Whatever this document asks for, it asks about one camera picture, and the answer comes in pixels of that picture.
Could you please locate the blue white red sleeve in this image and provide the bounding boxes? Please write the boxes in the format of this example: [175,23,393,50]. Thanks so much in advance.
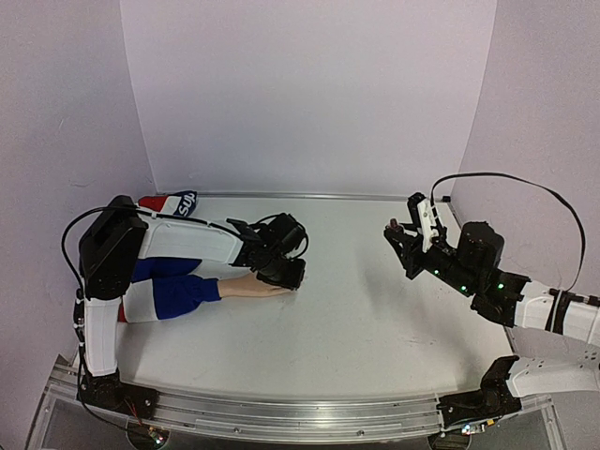
[114,189,221,324]

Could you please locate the aluminium table frame rail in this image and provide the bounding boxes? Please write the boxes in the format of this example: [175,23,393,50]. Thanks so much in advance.
[27,355,563,450]

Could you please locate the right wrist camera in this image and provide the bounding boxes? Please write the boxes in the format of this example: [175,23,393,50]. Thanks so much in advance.
[407,192,447,253]

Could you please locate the mannequin hand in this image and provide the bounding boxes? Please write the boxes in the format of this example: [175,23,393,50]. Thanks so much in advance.
[217,273,292,299]

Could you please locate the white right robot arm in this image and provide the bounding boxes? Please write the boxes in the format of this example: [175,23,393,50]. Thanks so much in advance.
[383,220,599,404]

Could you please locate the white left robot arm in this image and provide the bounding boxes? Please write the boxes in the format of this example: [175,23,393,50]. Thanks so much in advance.
[63,191,308,410]

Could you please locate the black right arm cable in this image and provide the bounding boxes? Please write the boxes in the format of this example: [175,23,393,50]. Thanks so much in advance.
[428,172,588,292]

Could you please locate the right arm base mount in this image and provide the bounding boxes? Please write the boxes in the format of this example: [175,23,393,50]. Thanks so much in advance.
[436,355,522,429]

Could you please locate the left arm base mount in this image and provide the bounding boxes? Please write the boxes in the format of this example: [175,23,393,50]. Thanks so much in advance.
[77,371,158,419]

